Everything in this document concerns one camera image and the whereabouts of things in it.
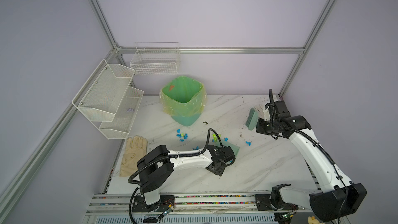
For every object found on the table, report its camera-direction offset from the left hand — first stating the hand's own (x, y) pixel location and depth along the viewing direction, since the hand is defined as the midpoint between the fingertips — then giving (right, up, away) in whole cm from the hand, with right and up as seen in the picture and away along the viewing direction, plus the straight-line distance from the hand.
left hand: (215, 170), depth 81 cm
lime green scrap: (0, +18, -4) cm, 19 cm away
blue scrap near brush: (+22, +11, +13) cm, 28 cm away
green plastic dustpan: (+13, +9, +11) cm, 19 cm away
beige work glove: (-48, +9, +11) cm, 50 cm away
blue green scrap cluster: (-19, +16, +17) cm, 30 cm away
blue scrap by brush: (+8, +13, +16) cm, 22 cm away
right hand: (+21, +24, -4) cm, 32 cm away
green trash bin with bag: (-20, +40, +24) cm, 51 cm away
